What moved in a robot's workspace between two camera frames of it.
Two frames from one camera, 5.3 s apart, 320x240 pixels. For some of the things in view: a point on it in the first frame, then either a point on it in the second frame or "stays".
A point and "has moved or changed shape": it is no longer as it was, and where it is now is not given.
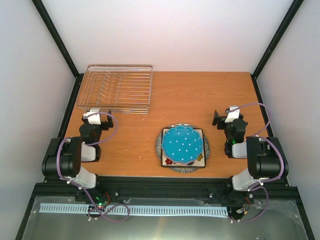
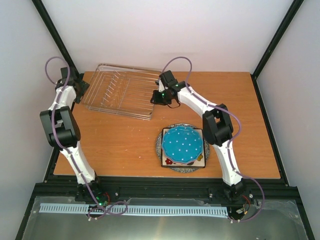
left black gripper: (106, 126) -> (85, 85)
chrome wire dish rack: (121, 88) has moved or changed shape
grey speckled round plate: (182, 170) stays
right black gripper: (220, 119) -> (155, 100)
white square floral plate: (200, 163) stays
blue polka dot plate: (182, 144) stays
